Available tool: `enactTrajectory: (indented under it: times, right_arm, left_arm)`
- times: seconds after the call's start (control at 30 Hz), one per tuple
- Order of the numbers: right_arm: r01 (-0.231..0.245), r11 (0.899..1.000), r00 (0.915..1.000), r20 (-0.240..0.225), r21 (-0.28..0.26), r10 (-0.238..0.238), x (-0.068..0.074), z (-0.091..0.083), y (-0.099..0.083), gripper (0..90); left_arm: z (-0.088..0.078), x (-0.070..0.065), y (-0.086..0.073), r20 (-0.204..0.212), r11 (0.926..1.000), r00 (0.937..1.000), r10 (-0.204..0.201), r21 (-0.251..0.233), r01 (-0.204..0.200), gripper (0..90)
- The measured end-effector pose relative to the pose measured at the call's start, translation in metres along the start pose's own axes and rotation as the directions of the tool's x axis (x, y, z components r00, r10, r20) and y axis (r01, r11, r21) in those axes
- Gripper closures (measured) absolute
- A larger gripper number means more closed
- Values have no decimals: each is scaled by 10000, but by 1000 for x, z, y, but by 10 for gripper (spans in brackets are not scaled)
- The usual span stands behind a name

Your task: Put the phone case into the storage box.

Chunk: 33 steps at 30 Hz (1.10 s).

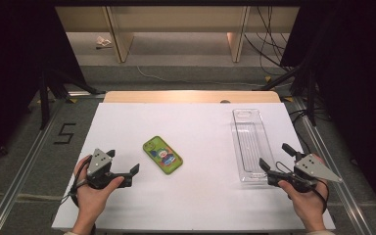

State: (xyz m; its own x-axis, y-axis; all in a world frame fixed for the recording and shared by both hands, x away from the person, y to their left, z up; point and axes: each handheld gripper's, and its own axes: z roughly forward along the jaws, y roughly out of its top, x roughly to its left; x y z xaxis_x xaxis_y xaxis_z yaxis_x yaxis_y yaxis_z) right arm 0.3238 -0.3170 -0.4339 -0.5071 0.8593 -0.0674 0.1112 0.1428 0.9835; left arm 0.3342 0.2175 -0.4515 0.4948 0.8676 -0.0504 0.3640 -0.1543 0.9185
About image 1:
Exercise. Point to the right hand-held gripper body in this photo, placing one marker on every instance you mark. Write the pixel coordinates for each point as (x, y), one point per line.
(313, 168)

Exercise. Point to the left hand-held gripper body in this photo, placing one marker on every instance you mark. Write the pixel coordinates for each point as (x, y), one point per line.
(98, 163)

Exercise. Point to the clear plastic tray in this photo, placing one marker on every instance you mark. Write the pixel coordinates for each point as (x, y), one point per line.
(250, 140)

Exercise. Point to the green cartoon phone case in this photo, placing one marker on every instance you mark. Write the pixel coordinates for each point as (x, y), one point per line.
(162, 155)

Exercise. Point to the person's right hand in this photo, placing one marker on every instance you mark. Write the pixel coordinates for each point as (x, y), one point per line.
(308, 204)

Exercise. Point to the person's left hand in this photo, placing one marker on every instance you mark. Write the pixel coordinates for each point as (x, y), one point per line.
(91, 199)

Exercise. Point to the yellow tape piece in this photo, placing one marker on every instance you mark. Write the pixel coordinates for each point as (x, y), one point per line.
(288, 99)
(268, 78)
(72, 100)

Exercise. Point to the black metal stand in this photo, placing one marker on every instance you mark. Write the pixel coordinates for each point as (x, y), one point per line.
(311, 94)
(44, 98)

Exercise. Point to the white table mat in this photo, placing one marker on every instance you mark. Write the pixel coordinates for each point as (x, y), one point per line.
(192, 202)

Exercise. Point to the dark table grommet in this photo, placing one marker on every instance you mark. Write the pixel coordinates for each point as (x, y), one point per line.
(225, 101)

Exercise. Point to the wooden table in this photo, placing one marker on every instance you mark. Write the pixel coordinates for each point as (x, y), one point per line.
(176, 96)

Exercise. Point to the dark curtain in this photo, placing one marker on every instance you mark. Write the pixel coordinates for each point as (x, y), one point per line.
(13, 65)
(355, 81)

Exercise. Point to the crumpled white paper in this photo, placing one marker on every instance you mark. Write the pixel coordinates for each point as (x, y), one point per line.
(103, 42)

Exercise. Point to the beige wooden shelf unit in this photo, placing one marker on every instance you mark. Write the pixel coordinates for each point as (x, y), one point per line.
(176, 19)

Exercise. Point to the aluminium floor rail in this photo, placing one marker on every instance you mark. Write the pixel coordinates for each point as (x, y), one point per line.
(16, 186)
(349, 202)

